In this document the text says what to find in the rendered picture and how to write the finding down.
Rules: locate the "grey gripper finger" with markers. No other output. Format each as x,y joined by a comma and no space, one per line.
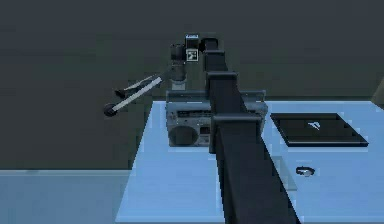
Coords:
138,94
138,84

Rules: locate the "pale blue table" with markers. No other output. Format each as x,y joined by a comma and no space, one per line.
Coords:
186,186

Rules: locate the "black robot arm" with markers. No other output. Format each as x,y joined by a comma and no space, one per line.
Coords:
240,143

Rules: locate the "black closed laptop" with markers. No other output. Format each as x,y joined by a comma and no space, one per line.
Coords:
318,130

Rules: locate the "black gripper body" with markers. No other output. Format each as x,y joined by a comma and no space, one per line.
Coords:
178,61

